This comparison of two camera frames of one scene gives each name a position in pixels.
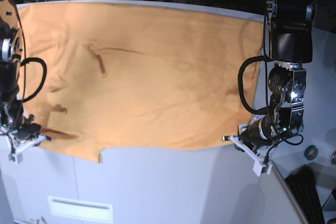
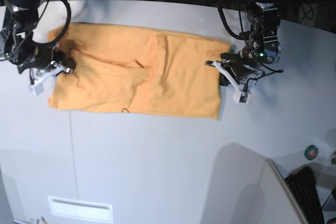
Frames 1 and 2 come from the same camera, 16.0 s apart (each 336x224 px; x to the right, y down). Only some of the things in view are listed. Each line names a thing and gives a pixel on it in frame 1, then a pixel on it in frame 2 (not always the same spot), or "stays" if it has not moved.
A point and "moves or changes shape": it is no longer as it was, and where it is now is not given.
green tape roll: [311, 152] stays
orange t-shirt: [142, 75] moves or changes shape
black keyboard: [302, 184] stays
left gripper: [28, 130] to [42, 56]
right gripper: [258, 132] to [243, 64]
